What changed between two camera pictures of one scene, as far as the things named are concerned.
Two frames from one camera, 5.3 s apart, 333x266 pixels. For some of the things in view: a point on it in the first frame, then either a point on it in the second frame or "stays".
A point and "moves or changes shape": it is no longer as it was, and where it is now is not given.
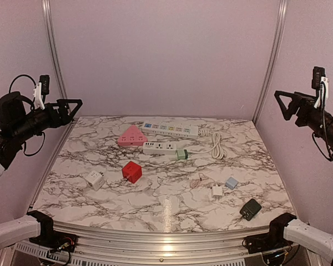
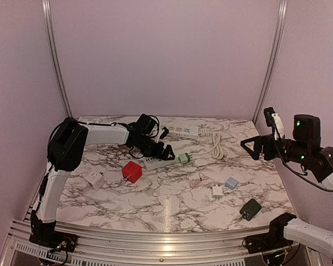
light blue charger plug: x=231 y=183 stays
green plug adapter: x=182 y=154 moves or changes shape
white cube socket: x=95 y=179 stays
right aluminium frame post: x=275 y=51 stays
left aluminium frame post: x=55 y=47 stays
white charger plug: x=217 y=190 stays
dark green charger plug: x=250 y=209 stays
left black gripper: x=61 y=118 -> x=157 y=154
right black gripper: x=304 y=102 -> x=266 y=141
